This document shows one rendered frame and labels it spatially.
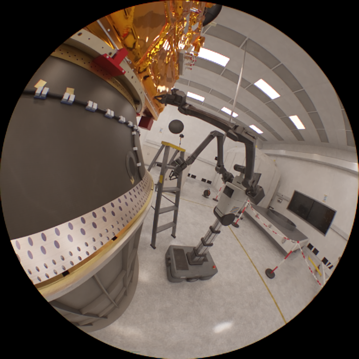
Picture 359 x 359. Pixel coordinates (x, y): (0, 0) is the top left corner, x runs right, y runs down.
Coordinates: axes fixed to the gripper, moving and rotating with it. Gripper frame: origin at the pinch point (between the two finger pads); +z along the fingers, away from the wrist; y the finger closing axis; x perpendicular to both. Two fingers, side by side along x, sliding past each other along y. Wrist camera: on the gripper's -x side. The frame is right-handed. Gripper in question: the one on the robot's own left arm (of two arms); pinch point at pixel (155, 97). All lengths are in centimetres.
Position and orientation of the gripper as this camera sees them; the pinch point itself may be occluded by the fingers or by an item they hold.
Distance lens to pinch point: 86.0
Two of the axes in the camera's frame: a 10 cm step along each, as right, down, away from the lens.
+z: -9.4, -3.2, -1.0
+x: -3.3, 9.2, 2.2
